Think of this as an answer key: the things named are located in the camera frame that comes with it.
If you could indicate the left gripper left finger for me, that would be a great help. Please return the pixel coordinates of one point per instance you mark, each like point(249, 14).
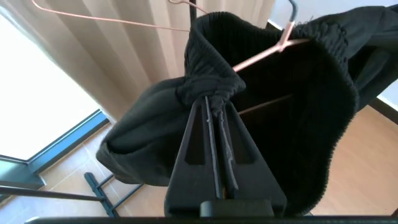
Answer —
point(192, 183)

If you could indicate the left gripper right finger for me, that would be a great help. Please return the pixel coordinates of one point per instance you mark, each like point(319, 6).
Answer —
point(255, 183)

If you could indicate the black clothes rack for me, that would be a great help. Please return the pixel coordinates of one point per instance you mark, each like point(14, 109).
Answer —
point(102, 194)

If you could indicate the beige curtain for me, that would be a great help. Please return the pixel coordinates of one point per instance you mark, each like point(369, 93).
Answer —
point(109, 46)

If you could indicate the window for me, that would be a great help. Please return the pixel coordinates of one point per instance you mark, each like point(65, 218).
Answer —
point(37, 93)

